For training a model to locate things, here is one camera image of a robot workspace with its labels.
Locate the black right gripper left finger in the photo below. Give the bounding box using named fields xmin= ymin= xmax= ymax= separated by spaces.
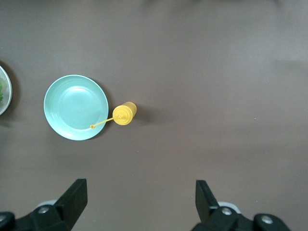
xmin=24 ymin=178 xmax=88 ymax=231

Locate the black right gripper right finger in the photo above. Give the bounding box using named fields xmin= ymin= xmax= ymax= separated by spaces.
xmin=195 ymin=180 xmax=256 ymax=231

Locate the yellow squeeze bottle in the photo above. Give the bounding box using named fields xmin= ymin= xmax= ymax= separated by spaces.
xmin=90 ymin=101 xmax=138 ymax=129

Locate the mint green plate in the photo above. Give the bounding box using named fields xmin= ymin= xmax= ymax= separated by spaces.
xmin=43 ymin=74 xmax=109 ymax=141

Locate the beige plate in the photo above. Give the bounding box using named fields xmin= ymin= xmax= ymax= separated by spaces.
xmin=0 ymin=64 xmax=13 ymax=116

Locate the brown table cloth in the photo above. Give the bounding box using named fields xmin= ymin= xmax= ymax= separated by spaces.
xmin=0 ymin=0 xmax=308 ymax=231

